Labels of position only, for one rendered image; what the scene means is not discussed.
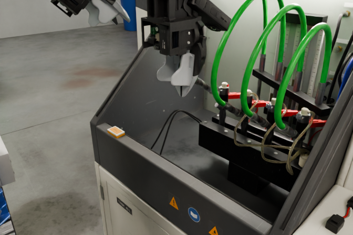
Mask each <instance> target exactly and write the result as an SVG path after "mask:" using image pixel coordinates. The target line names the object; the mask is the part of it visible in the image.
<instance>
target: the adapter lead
mask: <svg viewBox="0 0 353 235"><path fill-rule="evenodd" d="M347 208H348V210H347V213H346V215H345V216H343V217H342V216H340V215H338V214H336V215H335V214H333V215H332V216H331V217H330V218H329V219H328V220H327V222H326V225H325V228H326V229H328V230H329V231H331V232H333V233H334V234H337V233H338V232H339V231H340V229H341V228H342V227H343V226H344V223H345V220H347V219H349V218H350V216H351V212H352V210H353V195H352V197H351V198H350V199H349V200H348V201H347ZM349 210H350V213H349ZM348 213H349V216H348ZM347 216H348V217H347ZM346 217H347V218H346Z"/></svg>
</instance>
